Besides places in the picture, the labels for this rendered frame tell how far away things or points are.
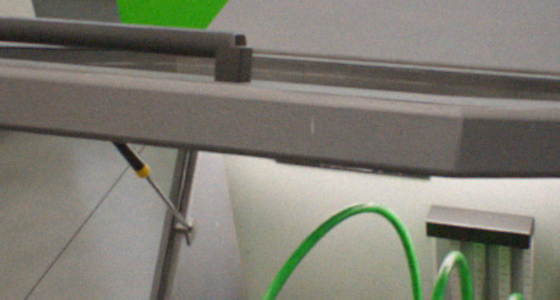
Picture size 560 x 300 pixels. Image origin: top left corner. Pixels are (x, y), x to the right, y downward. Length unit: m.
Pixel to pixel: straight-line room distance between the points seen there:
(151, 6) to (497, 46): 3.07
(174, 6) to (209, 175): 2.84
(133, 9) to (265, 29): 2.94
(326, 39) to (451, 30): 0.18
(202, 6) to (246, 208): 2.70
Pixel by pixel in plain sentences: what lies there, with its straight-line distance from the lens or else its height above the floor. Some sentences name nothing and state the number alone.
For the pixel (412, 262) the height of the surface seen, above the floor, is 1.26.
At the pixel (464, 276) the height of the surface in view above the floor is 1.29.
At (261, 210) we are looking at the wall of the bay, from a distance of 1.72.
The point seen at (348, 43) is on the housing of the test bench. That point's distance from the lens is 1.59.
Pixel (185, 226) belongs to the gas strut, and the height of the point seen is 1.32.
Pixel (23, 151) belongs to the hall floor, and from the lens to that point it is 4.36.
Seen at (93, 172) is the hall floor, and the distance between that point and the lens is 4.14.
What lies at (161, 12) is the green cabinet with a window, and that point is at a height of 0.29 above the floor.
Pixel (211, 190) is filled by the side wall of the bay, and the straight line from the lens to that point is 1.65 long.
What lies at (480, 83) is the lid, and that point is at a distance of 1.33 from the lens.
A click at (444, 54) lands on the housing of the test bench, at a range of 1.54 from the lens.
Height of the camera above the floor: 2.26
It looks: 33 degrees down
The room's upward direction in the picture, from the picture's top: 8 degrees counter-clockwise
